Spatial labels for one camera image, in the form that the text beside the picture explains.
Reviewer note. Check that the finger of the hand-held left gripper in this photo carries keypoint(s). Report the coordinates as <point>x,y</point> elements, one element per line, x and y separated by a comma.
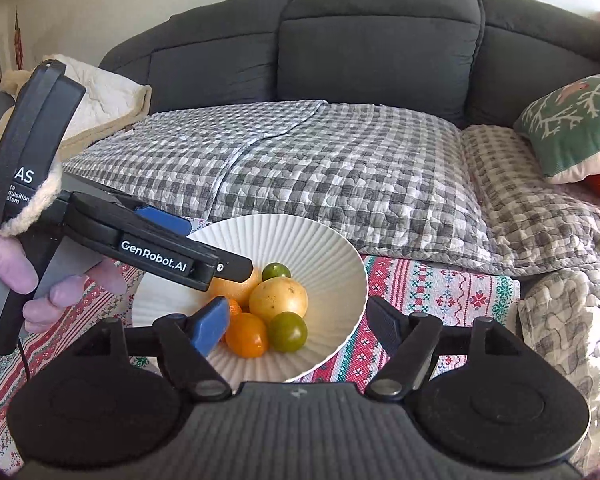
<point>162,217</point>
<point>155,252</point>

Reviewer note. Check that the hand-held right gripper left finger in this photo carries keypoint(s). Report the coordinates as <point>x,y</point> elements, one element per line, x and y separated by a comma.
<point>210,327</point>

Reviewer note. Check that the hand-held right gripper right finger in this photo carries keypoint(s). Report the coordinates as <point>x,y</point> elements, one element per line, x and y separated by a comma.
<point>387,325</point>

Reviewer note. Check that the small mandarin orange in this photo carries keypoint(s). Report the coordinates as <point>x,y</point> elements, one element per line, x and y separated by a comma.
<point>234,310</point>

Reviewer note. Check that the orange tomato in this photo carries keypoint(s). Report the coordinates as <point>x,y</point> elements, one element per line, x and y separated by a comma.
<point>247,336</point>

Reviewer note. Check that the large yellow-orange tomato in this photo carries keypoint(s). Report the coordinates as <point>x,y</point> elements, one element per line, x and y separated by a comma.
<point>240,291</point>

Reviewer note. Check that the yellow passion fruit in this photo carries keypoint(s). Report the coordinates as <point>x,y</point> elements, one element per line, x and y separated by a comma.
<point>278,300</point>

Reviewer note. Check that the green tomato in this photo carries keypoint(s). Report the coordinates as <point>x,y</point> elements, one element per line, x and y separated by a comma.
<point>276,271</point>
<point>287,331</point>

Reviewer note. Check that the white ribbed plate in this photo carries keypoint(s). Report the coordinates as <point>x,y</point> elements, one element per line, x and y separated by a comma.
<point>305,245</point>

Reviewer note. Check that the person's left hand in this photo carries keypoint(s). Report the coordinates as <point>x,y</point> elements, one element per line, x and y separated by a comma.
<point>10,265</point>

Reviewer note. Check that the red green patterned blanket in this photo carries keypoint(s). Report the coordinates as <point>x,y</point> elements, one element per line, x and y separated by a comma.
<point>430,280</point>

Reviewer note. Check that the cream fleece blanket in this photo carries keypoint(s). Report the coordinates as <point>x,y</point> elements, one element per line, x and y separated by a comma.
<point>110,100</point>

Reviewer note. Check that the grey checked quilt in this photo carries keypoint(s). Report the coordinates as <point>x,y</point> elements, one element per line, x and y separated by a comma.
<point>330,170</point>

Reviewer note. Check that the grey leaf-pattern fringed throw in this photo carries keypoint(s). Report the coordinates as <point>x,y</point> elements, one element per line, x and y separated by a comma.
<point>570,320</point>

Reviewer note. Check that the beige checked quilt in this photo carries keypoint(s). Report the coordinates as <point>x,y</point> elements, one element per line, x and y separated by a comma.
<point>530,210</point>

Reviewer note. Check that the dark grey sofa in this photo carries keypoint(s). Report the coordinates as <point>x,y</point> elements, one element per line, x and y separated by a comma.
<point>380,50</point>

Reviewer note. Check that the green snowflake pillow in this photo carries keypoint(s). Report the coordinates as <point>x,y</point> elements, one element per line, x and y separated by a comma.
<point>575,120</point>

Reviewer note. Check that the red wall hanging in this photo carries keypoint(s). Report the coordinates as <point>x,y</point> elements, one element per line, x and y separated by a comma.
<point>18,35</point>

